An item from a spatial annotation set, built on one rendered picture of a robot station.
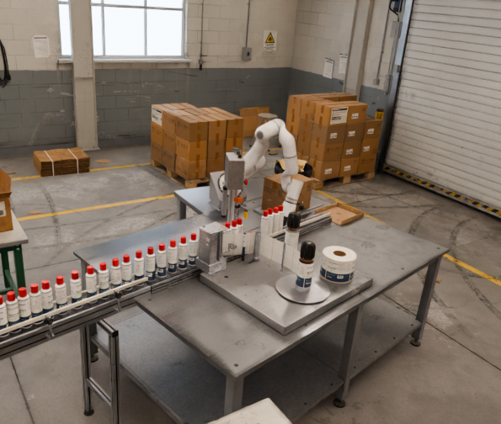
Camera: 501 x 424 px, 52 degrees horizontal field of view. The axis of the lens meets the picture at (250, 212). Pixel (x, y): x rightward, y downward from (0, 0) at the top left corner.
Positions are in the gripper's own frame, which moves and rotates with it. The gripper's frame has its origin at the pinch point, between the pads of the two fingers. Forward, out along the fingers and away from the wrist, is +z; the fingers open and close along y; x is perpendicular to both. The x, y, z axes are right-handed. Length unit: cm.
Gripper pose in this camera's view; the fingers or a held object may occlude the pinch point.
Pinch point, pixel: (283, 223)
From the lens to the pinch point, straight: 361.6
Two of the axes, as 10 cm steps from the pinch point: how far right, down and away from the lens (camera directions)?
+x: 6.5, 1.0, 7.6
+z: -3.1, 9.4, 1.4
